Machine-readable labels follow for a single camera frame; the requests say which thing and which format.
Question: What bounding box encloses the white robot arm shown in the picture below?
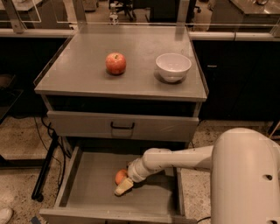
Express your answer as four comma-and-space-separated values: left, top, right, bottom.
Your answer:
115, 128, 280, 224

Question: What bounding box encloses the open grey middle drawer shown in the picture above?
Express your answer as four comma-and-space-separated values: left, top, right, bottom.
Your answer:
40, 147, 196, 224

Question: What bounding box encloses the black office chair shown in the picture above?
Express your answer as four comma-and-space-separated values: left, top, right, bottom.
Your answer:
108, 0, 137, 21

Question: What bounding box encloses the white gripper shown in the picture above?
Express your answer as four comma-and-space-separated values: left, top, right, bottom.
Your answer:
115, 158, 151, 196

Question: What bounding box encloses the grey drawer cabinet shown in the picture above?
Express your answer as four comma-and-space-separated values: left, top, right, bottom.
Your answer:
33, 24, 210, 224

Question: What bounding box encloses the black table leg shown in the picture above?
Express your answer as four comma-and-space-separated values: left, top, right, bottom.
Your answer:
31, 132, 58, 202

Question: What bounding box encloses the clear water bottle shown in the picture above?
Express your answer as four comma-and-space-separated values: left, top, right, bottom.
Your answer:
109, 3, 118, 25

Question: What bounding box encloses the white ceramic bowl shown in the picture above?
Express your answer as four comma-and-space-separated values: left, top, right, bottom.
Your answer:
156, 53, 192, 82

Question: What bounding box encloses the closed grey top drawer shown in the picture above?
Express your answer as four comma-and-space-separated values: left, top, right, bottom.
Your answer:
47, 111, 199, 142

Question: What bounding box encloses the white shoe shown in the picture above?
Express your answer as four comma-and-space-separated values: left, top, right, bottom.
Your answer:
0, 207, 13, 224

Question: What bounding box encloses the red apple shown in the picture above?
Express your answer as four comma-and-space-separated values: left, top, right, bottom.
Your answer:
105, 52, 126, 75

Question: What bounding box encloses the black drawer handle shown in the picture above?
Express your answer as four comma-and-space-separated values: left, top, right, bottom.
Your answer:
110, 122, 135, 130

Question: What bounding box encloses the orange fruit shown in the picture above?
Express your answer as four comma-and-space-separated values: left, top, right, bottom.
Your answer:
115, 169, 128, 185

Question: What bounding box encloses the white horizontal rail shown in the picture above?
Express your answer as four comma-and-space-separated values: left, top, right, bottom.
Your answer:
0, 28, 280, 42

